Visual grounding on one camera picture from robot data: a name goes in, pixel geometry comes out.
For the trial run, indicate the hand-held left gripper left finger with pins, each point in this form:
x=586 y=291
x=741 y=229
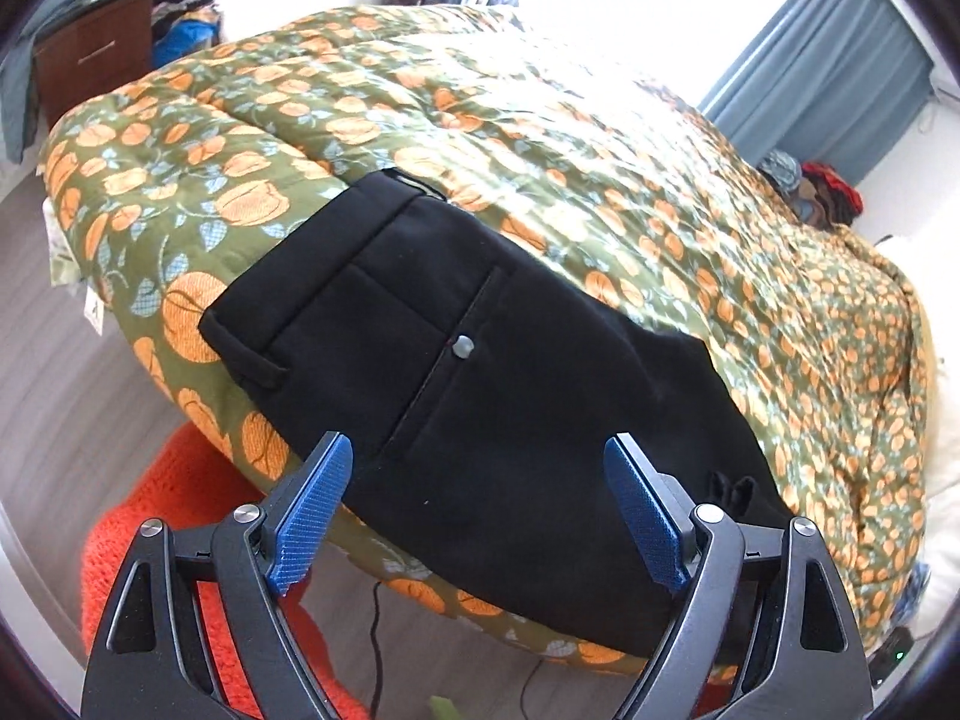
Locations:
x=311 y=514

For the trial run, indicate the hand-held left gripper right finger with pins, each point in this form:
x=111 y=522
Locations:
x=645 y=517

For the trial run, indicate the black pants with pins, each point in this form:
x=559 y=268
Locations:
x=480 y=382

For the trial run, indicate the orange knitted rug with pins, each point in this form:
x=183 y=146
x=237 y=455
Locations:
x=202 y=540

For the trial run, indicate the pumpkin print green blanket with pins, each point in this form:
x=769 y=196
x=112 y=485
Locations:
x=600 y=202

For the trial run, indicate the pile of red and blue clothes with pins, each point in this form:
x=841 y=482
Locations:
x=814 y=184

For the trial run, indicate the blue curtain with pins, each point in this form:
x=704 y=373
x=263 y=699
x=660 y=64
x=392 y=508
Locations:
x=825 y=67

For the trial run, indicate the brown wooden dresser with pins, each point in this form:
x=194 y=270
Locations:
x=94 y=52

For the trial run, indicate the grey cloth on dresser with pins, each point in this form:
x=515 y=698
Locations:
x=45 y=37

